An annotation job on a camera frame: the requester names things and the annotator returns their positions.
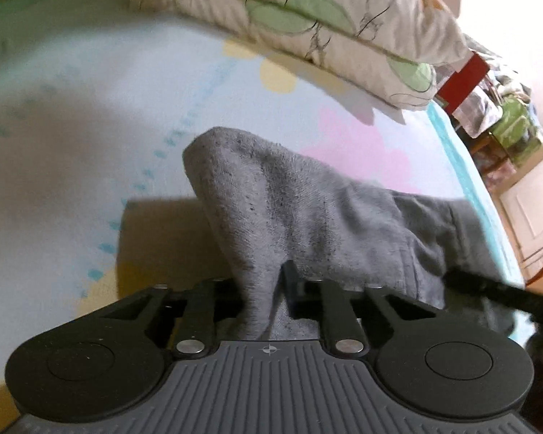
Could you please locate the green bag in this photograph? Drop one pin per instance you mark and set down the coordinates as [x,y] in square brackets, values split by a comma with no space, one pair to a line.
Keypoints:
[520,131]

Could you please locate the red board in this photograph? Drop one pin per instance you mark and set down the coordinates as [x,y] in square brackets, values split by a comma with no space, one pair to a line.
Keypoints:
[462,82]

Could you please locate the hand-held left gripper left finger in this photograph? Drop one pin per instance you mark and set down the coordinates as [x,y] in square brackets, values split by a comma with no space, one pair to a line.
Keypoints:
[198,312]

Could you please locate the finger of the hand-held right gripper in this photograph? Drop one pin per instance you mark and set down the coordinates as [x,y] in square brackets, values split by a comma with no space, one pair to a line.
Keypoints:
[488,290]

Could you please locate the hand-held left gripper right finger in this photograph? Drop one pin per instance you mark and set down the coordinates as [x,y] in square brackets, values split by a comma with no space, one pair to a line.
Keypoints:
[292,290]

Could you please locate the white cabinet door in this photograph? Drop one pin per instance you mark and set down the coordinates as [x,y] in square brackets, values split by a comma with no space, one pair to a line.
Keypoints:
[538,217]

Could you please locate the pastel printed bed sheet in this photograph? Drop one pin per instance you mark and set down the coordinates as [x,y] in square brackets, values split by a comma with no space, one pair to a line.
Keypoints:
[95,113]

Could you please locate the grey towel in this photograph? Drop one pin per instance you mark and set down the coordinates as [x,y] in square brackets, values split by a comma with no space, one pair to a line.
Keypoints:
[316,226]

